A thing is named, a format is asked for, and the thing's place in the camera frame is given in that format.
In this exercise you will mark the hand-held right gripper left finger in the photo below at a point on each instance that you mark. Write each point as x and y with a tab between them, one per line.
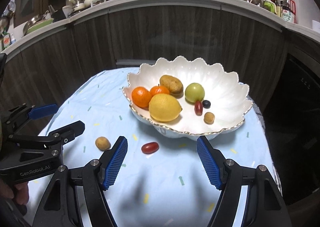
115	162

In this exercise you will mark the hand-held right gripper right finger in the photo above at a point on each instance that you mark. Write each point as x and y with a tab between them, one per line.
207	162

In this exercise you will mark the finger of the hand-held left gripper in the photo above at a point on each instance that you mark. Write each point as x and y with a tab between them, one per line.
45	111
75	127

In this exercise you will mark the brown longan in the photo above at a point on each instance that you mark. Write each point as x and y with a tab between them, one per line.
209	118
102	143

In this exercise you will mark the red grape tomato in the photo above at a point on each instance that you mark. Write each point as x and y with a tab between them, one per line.
198	108
150	147

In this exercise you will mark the dark blueberry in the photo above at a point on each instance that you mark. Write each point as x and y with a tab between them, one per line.
206	104

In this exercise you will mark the large orange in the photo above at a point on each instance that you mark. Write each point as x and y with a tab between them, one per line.
141	97

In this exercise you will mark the yellow lemon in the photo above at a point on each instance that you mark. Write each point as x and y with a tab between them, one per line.
163	107

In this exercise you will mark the green plum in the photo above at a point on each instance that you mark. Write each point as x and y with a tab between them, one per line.
194	92

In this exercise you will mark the white scalloped ceramic bowl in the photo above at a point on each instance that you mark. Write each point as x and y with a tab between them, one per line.
220	84

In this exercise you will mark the small orange mandarin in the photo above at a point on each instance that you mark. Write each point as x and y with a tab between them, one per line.
160	90

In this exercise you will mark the brown kiwi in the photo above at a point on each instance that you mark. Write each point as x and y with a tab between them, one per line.
171	84

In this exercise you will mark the person's left hand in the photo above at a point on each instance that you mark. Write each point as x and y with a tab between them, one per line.
17	190

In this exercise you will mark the light blue patterned tablecloth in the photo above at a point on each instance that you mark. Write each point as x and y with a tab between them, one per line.
100	107

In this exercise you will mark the dish soap bottle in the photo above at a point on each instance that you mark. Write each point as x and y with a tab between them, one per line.
6	41

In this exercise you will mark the green basin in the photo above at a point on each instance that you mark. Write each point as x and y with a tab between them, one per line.
40	27

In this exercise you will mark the black built-in oven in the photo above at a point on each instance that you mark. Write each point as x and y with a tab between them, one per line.
295	129

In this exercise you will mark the black knife block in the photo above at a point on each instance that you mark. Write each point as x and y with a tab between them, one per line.
58	15

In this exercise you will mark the white teapot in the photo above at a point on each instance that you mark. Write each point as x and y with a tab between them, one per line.
90	0

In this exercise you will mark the dark wood kitchen cabinet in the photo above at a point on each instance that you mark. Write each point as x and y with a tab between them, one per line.
150	32

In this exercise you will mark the green bottle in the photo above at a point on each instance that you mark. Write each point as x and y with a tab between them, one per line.
269	6

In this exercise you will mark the oil bottle with red label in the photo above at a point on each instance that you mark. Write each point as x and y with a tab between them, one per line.
288	12

